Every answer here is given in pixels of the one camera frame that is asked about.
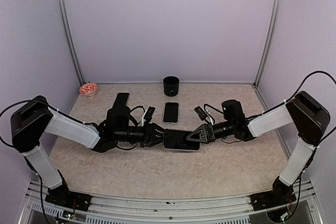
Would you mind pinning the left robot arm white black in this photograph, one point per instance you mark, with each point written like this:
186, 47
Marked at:
37, 117

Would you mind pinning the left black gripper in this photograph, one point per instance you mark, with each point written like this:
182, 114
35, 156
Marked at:
150, 138

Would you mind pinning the dark green mug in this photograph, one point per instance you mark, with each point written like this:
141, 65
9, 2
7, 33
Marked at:
171, 86

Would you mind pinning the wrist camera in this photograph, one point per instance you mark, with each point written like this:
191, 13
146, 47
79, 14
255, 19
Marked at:
147, 115
204, 116

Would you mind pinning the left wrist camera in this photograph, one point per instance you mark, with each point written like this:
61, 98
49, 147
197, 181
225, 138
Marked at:
147, 115

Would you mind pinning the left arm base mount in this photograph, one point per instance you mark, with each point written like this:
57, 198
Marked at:
70, 199

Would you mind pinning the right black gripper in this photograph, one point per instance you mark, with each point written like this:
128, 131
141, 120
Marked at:
203, 129

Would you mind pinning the lavender phone case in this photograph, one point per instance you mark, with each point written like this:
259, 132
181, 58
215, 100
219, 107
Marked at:
170, 123

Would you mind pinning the black phone bottom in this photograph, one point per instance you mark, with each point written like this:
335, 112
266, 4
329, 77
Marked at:
178, 140

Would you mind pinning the black phone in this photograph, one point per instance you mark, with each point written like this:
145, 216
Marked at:
121, 99
170, 112
178, 140

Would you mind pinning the left aluminium frame post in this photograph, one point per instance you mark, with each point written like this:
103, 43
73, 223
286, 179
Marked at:
70, 42

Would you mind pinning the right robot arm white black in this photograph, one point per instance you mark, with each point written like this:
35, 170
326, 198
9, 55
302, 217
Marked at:
302, 114

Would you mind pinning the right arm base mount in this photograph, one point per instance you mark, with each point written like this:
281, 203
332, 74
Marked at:
269, 199

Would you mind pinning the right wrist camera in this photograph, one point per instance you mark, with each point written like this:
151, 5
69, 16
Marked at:
204, 116

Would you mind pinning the right aluminium frame post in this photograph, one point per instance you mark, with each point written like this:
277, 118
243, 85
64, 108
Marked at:
267, 46

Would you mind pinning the red white patterned bowl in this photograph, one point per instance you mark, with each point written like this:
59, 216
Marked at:
88, 90

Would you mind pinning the aluminium frame post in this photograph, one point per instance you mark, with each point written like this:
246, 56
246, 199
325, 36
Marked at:
70, 42
267, 46

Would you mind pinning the black phone top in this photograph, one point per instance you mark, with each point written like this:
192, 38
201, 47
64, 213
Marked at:
170, 112

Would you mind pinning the front aluminium rail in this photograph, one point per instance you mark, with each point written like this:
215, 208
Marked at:
114, 209

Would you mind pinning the clear phone case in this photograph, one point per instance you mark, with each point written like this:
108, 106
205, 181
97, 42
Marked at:
181, 150

